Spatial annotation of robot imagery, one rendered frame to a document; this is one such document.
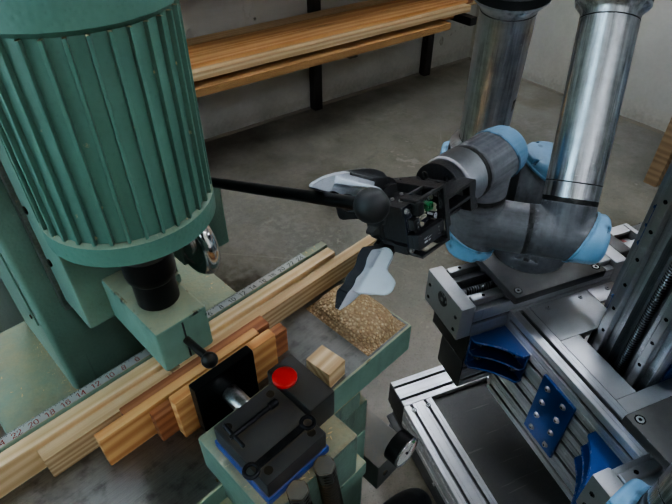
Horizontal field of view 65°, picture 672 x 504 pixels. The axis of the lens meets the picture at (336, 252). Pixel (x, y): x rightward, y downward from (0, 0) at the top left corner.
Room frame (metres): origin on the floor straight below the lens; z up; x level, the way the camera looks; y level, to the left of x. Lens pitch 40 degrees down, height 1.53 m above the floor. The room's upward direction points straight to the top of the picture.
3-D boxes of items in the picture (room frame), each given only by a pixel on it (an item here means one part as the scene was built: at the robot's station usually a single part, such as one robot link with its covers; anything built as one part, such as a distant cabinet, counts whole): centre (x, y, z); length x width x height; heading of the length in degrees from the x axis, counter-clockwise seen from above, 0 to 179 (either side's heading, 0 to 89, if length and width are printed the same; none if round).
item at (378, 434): (0.55, -0.07, 0.58); 0.12 x 0.08 x 0.08; 45
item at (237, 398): (0.39, 0.12, 0.95); 0.09 x 0.07 x 0.09; 135
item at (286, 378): (0.38, 0.06, 1.02); 0.03 x 0.03 x 0.01
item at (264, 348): (0.43, 0.15, 0.94); 0.16 x 0.02 x 0.08; 135
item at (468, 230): (0.63, -0.22, 1.06); 0.11 x 0.08 x 0.11; 74
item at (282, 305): (0.54, 0.14, 0.92); 0.60 x 0.02 x 0.04; 135
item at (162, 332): (0.48, 0.23, 1.03); 0.14 x 0.07 x 0.09; 45
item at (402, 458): (0.50, -0.11, 0.65); 0.06 x 0.04 x 0.08; 135
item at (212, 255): (0.64, 0.22, 1.02); 0.12 x 0.03 x 0.12; 45
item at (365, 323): (0.59, -0.03, 0.92); 0.14 x 0.09 x 0.04; 45
